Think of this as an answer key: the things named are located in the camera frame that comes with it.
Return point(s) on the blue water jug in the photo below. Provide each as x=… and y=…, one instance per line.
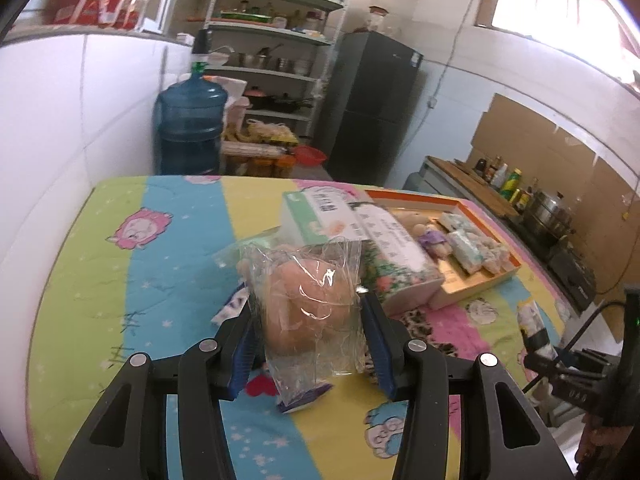
x=190, y=125

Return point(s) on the steel pot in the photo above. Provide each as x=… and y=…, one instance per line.
x=547, y=215

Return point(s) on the wooden cutting board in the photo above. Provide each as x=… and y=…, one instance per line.
x=475, y=185

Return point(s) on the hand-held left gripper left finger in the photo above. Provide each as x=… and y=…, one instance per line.
x=240, y=355

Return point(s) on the row of preserve jars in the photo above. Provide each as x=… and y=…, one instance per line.
x=260, y=166

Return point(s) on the bananas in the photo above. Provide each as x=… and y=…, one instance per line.
x=235, y=134

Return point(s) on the pink plush toy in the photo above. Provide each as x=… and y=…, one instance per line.
x=305, y=310

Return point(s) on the long floral tissue pack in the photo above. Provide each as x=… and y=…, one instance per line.
x=395, y=245

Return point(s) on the green white tissue box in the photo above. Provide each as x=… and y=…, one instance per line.
x=320, y=210

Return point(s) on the leopard print scrunchie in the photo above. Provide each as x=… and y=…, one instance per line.
x=422, y=325

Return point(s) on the small white tissue pack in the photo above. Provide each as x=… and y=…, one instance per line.
x=457, y=221

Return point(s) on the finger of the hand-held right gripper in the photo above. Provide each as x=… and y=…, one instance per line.
x=545, y=359

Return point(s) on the small white box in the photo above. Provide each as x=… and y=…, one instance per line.
x=184, y=37

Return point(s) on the black stove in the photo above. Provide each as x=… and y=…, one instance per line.
x=575, y=275

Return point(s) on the glass jar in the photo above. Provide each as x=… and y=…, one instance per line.
x=378, y=20

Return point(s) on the orange cardboard box tray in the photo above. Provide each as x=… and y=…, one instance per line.
x=462, y=285

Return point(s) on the black wok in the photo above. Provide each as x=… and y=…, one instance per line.
x=292, y=104

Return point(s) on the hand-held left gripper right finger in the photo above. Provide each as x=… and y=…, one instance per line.
x=380, y=352

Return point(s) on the black water pump dispenser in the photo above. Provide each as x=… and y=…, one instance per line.
x=201, y=42

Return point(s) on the black pan with red lid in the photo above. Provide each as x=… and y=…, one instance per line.
x=257, y=99

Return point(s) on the pink plastic jug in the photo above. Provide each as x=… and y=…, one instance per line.
x=237, y=112

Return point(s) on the red bowl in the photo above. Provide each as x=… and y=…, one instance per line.
x=309, y=155

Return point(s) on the dark fridge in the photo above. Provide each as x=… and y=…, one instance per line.
x=370, y=110

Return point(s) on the teddy bear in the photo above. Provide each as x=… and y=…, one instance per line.
x=432, y=240

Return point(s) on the cardboard wall sheet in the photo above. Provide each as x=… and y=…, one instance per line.
x=550, y=150

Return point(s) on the bright high window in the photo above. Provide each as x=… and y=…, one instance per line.
x=550, y=0

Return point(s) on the grey counter cabinet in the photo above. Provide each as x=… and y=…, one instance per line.
x=420, y=182

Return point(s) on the group of condiment bottles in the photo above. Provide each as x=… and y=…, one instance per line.
x=512, y=182

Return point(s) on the white floral scrunchie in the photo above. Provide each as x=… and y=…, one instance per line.
x=495, y=255

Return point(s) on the white metal shelf rack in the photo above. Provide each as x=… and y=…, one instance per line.
x=270, y=27

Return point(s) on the colourful cartoon blanket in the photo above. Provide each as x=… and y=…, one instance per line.
x=125, y=285

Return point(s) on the green tissue pack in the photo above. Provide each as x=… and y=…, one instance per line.
x=465, y=252

